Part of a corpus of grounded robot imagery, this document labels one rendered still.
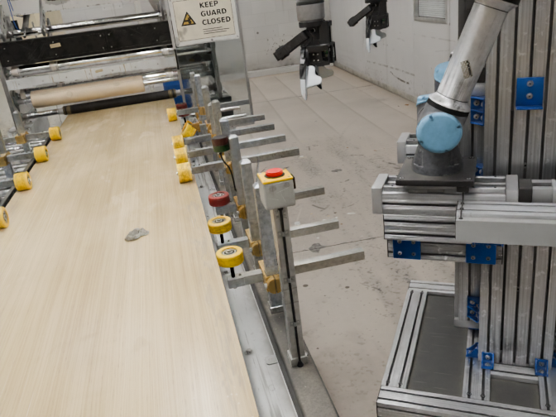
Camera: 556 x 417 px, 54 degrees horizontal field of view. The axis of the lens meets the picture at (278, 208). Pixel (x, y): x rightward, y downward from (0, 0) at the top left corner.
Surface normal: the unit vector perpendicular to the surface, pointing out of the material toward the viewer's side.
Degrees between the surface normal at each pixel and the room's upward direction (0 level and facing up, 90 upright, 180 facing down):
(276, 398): 0
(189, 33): 90
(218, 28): 90
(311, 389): 0
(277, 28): 90
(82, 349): 0
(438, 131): 97
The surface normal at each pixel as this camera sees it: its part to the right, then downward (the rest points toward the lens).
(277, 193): 0.22, 0.35
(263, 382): -0.11, -0.92
